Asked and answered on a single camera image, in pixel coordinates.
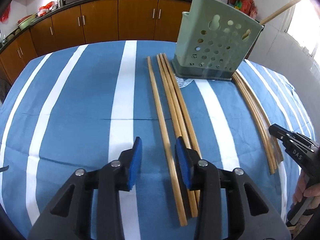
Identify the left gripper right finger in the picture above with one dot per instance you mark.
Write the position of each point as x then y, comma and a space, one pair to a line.
201, 175

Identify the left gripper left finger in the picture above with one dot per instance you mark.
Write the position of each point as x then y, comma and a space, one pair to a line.
119, 175

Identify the brown lower kitchen cabinets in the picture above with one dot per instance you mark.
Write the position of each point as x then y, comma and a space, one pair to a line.
92, 22

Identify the right hand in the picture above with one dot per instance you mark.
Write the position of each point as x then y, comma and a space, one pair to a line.
302, 190

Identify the blue white striped tablecloth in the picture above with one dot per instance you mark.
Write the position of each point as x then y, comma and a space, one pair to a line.
81, 107

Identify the green perforated utensil holder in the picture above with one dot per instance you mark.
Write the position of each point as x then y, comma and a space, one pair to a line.
213, 40

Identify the red bags and bottles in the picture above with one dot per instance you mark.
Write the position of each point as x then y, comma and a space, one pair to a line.
246, 6

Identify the green bowl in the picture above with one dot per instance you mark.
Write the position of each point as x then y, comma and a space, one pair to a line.
26, 21

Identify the red white packets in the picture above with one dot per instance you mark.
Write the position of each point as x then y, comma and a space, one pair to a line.
46, 8

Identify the red plastic bag on wall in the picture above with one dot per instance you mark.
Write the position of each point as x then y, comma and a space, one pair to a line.
6, 13

